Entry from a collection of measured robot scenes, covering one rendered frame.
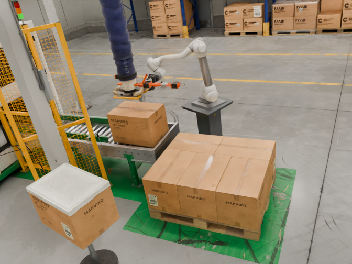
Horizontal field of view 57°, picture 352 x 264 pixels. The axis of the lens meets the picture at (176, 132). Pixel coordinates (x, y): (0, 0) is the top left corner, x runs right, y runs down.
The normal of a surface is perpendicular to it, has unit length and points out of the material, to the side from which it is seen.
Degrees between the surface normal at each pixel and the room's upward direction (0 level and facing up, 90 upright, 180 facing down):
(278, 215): 0
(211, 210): 90
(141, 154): 90
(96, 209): 90
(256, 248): 0
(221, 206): 90
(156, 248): 0
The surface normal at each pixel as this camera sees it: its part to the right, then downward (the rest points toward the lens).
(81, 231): 0.79, 0.19
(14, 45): 0.90, 0.08
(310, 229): -0.15, -0.87
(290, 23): -0.46, 0.49
